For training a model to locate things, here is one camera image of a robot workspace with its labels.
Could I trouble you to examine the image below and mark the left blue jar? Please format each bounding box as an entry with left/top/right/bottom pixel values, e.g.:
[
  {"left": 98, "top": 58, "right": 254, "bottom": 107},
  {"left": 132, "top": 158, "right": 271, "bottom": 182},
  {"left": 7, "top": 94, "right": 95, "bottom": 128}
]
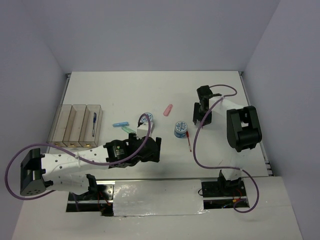
[{"left": 140, "top": 112, "right": 153, "bottom": 123}]

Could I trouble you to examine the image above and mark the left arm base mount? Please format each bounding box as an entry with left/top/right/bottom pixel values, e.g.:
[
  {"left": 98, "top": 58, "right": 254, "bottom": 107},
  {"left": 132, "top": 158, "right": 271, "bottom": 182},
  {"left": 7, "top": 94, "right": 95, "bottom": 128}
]
[{"left": 65, "top": 180, "right": 115, "bottom": 217}]

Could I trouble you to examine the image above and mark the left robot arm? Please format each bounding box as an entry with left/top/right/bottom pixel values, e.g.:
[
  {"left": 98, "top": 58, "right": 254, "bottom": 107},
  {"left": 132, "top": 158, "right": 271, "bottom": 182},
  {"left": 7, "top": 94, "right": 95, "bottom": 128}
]
[{"left": 20, "top": 133, "right": 162, "bottom": 200}]

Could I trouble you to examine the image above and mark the blue pen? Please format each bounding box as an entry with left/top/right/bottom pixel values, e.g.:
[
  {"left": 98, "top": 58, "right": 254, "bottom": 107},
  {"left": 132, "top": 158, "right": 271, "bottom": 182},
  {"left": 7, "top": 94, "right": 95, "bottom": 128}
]
[{"left": 92, "top": 112, "right": 97, "bottom": 137}]

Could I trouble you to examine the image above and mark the silver taped cover plate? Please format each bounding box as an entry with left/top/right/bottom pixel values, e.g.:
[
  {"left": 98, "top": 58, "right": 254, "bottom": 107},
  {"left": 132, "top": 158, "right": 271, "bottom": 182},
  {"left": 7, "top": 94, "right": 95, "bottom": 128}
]
[{"left": 113, "top": 179, "right": 206, "bottom": 217}]

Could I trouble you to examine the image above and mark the clear compartment organizer tray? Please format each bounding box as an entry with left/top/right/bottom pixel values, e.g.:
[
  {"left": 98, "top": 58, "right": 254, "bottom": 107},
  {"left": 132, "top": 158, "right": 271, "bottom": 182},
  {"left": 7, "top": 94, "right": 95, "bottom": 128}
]
[{"left": 47, "top": 104, "right": 103, "bottom": 148}]

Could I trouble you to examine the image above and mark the blue jar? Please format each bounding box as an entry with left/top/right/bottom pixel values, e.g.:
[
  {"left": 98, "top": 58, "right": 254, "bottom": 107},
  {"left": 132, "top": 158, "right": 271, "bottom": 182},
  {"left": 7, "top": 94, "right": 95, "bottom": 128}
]
[
  {"left": 174, "top": 121, "right": 188, "bottom": 138},
  {"left": 140, "top": 112, "right": 153, "bottom": 123}
]

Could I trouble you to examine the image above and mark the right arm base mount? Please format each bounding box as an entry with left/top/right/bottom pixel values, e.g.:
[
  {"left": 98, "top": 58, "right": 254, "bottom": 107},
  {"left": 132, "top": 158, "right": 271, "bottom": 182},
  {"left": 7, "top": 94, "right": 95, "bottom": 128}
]
[{"left": 197, "top": 170, "right": 249, "bottom": 210}]

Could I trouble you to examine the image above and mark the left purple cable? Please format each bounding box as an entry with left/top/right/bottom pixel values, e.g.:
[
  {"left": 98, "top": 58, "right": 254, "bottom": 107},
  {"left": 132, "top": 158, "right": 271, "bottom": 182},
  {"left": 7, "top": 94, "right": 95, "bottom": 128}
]
[{"left": 4, "top": 112, "right": 152, "bottom": 202}]

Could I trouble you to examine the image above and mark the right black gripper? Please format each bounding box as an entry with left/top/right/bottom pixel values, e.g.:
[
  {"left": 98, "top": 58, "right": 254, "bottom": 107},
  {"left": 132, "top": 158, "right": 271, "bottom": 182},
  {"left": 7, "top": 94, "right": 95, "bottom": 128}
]
[{"left": 193, "top": 102, "right": 213, "bottom": 126}]

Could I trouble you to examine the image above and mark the green eraser case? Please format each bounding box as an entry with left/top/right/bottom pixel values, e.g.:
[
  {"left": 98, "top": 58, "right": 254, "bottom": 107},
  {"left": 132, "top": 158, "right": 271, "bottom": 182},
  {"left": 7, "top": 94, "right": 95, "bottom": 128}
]
[{"left": 121, "top": 126, "right": 136, "bottom": 134}]

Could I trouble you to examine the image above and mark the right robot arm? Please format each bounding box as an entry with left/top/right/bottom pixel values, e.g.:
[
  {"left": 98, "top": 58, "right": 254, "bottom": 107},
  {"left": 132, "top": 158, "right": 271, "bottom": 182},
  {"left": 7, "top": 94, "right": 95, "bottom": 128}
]
[{"left": 192, "top": 84, "right": 262, "bottom": 196}]

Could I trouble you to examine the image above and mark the red pen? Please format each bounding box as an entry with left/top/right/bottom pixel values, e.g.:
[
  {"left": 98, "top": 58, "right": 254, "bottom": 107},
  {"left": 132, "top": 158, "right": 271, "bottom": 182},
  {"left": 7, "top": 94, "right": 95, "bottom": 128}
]
[{"left": 186, "top": 131, "right": 192, "bottom": 152}]

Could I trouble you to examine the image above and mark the blue eraser case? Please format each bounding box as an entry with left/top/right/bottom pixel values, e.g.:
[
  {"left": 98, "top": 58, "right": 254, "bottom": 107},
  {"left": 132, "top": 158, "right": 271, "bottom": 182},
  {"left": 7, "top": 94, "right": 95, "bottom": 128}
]
[{"left": 112, "top": 121, "right": 129, "bottom": 128}]

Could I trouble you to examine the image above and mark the right blue jar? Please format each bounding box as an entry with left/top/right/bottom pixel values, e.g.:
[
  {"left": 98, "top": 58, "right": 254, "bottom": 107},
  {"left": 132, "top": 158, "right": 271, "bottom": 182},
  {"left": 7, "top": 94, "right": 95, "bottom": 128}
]
[{"left": 174, "top": 121, "right": 188, "bottom": 138}]

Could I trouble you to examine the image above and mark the pink eraser case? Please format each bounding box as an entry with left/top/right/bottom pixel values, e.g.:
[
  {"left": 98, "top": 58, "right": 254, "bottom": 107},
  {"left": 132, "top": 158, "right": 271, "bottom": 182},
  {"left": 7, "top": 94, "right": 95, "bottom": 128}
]
[{"left": 163, "top": 103, "right": 173, "bottom": 117}]

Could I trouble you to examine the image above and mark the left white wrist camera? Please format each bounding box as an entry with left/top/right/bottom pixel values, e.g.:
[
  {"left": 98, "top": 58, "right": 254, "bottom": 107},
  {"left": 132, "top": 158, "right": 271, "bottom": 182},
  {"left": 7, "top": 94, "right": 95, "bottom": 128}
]
[{"left": 136, "top": 121, "right": 155, "bottom": 139}]

